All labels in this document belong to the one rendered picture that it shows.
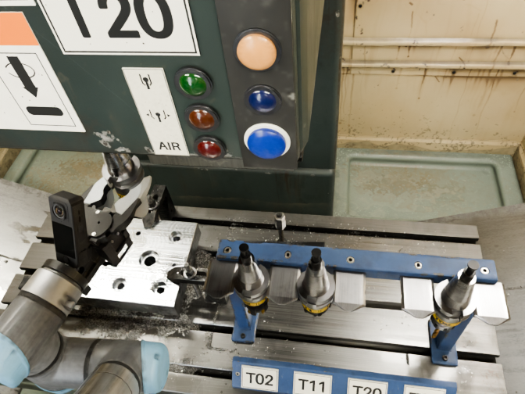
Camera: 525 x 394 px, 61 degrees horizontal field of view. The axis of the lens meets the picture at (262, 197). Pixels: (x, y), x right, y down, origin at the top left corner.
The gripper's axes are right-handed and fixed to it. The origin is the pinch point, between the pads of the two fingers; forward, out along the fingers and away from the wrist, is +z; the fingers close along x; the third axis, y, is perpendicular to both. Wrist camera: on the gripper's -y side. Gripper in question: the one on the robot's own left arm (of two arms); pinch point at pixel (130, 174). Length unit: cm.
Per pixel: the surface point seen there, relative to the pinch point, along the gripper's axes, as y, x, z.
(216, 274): 13.3, 17.4, -6.6
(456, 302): 11, 56, 1
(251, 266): 6.3, 24.8, -6.4
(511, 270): 58, 75, 41
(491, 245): 60, 69, 49
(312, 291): 11.1, 34.3, -4.8
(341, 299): 13.5, 38.9, -3.5
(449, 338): 38, 59, 7
